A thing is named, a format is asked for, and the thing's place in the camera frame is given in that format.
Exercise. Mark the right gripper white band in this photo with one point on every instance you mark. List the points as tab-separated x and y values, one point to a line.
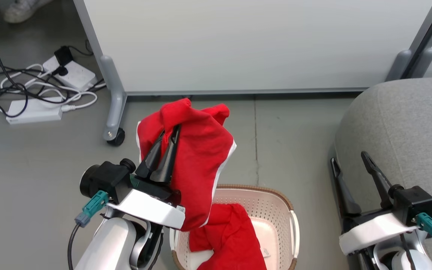
373	232

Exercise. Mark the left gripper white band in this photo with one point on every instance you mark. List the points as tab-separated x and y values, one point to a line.
152	210

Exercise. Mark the red clothing with white trim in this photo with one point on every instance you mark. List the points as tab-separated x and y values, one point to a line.
201	157

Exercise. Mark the left arm white grey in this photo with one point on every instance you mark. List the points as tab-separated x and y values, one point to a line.
107	243

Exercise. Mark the right arm white grey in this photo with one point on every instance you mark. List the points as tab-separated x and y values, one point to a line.
407	260

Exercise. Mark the grey fabric sofa seat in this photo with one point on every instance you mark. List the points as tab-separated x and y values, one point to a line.
407	127

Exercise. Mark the cream perforated laundry basket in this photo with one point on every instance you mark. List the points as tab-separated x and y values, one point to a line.
272	213

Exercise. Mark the black caster wheel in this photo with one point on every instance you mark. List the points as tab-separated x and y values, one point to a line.
117	137

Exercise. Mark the grey partition leg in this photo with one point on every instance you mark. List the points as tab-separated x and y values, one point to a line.
114	101

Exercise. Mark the white square power strip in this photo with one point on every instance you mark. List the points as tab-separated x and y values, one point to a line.
78	75

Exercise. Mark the black plug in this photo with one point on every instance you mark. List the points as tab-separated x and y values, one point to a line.
60	71

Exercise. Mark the white long power strip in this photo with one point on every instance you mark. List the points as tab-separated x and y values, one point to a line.
32	111

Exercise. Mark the black power adapter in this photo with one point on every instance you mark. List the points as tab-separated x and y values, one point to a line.
63	55

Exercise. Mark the large white partition panel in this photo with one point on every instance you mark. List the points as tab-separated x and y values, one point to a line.
253	41

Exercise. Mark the white sneaker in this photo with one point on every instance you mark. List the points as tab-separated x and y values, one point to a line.
23	10

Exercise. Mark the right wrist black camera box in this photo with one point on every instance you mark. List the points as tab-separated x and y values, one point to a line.
414	200

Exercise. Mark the grey partition foot post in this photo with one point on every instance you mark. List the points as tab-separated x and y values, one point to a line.
399	64
424	62

